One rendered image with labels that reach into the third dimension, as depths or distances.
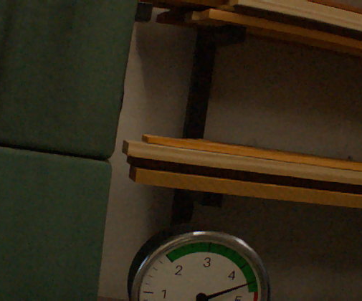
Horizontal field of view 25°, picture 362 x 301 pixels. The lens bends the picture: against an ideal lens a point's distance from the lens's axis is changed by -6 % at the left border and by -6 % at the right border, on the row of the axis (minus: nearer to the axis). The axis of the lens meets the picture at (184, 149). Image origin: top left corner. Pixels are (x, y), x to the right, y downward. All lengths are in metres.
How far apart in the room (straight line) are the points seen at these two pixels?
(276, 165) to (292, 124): 0.54
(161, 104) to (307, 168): 0.63
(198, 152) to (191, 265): 2.16
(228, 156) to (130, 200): 0.57
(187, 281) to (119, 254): 2.66
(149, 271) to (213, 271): 0.03
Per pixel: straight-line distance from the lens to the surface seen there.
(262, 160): 2.58
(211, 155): 2.54
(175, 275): 0.38
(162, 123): 3.00
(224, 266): 0.38
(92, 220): 0.43
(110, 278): 3.05
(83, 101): 0.43
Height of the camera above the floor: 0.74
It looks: 3 degrees down
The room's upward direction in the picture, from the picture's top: 8 degrees clockwise
